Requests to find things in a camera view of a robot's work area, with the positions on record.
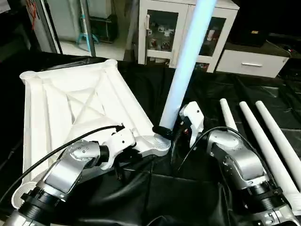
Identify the black box with yellow label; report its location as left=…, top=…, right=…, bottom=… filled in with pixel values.
left=232, top=0, right=274, bottom=48

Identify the dark floor crate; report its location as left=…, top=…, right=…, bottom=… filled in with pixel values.
left=89, top=13, right=119, bottom=44

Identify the blue metal stand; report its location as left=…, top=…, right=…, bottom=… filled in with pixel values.
left=75, top=0, right=101, bottom=46

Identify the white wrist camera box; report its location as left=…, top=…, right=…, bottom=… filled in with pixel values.
left=178, top=101, right=206, bottom=149
left=101, top=127, right=138, bottom=171

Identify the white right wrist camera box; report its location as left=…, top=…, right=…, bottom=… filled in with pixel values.
left=178, top=101, right=206, bottom=149

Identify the black work mat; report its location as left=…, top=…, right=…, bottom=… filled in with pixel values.
left=0, top=51, right=301, bottom=226

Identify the white plastic table top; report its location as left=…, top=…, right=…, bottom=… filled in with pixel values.
left=10, top=58, right=174, bottom=210

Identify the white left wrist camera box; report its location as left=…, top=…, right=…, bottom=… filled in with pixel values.
left=101, top=127, right=138, bottom=171

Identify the white plastic table leg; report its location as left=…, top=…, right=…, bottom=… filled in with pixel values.
left=158, top=0, right=218, bottom=138
left=254, top=99, right=301, bottom=178
left=238, top=100, right=301, bottom=209
left=219, top=97, right=241, bottom=133

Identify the white glass-door cabinet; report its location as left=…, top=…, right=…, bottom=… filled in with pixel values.
left=137, top=0, right=241, bottom=74

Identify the white drawer unit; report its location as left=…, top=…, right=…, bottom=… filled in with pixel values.
left=216, top=44, right=290, bottom=79

